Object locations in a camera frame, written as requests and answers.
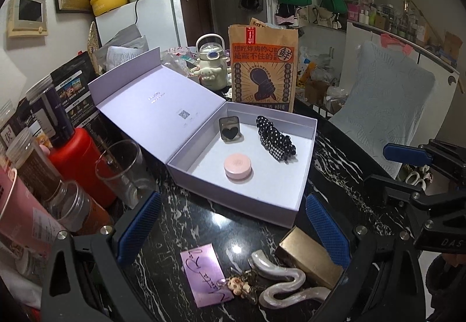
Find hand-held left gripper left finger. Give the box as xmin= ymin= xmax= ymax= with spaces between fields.
xmin=41 ymin=191 xmax=163 ymax=322

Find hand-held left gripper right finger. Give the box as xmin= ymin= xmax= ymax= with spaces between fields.
xmin=306 ymin=193 xmax=425 ymax=322

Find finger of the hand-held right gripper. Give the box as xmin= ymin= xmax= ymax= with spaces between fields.
xmin=383 ymin=140 xmax=466 ymax=191
xmin=364 ymin=173 xmax=428 ymax=208

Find gold chocolate box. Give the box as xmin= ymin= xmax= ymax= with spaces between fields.
xmin=275 ymin=226 xmax=346 ymax=290

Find white pearl hair claw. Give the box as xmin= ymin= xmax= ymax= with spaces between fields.
xmin=248 ymin=250 xmax=332 ymax=310

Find lavender gift box with lid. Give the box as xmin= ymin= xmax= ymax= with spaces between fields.
xmin=88 ymin=47 xmax=318 ymax=230

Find small purple card box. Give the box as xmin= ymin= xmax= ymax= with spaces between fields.
xmin=180 ymin=244 xmax=234 ymax=309

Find clear hair claw bear charm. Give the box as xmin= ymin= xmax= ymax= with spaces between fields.
xmin=224 ymin=269 xmax=263 ymax=306

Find black white patterned scrunchie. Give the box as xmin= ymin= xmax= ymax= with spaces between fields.
xmin=255 ymin=115 xmax=297 ymax=163

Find pink round compact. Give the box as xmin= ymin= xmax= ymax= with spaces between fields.
xmin=224 ymin=152 xmax=253 ymax=185

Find smoky square case black heart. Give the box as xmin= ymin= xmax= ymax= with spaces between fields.
xmin=218 ymin=117 xmax=241 ymax=145

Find person's right forearm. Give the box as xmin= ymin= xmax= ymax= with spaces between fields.
xmin=426 ymin=254 xmax=466 ymax=312

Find clear glass cup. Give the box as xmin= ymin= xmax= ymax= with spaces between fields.
xmin=95 ymin=140 xmax=157 ymax=210

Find light blue leaf pattern cushion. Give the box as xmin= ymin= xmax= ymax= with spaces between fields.
xmin=329 ymin=41 xmax=435 ymax=171

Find clear jar orange contents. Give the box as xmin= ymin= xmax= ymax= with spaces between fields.
xmin=44 ymin=180 xmax=115 ymax=235

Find red canister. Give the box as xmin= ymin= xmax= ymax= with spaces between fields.
xmin=47 ymin=127 xmax=117 ymax=210

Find pile of plastic bags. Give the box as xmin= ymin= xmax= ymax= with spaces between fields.
xmin=296 ymin=47 xmax=346 ymax=100

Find clear jar brown contents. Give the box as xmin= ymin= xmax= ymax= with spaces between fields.
xmin=5 ymin=128 xmax=64 ymax=199

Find pink panda print paper cup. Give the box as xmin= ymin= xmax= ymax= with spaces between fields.
xmin=0 ymin=165 xmax=68 ymax=253

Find row of small bottles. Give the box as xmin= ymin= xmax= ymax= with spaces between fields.
xmin=347 ymin=0 xmax=430 ymax=42

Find clear jar purple label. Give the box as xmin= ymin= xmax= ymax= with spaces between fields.
xmin=26 ymin=75 xmax=77 ymax=146

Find black printed pouch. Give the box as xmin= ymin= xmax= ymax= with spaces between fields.
xmin=51 ymin=51 xmax=106 ymax=133

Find brown printed paper bag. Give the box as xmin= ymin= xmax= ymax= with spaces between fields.
xmin=228 ymin=18 xmax=301 ymax=114

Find crumpled clear plastic bag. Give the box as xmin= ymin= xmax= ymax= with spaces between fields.
xmin=162 ymin=49 xmax=193 ymax=71

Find cream cartoon water bottle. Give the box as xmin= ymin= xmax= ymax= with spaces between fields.
xmin=192 ymin=34 xmax=231 ymax=91

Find woven straw trivet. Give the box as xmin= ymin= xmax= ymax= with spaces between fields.
xmin=88 ymin=21 xmax=104 ymax=75

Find grey plastic bag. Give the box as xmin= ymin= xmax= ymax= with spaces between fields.
xmin=100 ymin=24 xmax=150 ymax=64

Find white refrigerator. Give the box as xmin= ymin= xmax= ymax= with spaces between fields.
xmin=95 ymin=0 xmax=188 ymax=53

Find brown door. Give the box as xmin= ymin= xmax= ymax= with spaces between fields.
xmin=165 ymin=0 xmax=215 ymax=49

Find beige wall intercom panel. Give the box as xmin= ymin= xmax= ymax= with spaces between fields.
xmin=7 ymin=0 xmax=49 ymax=38

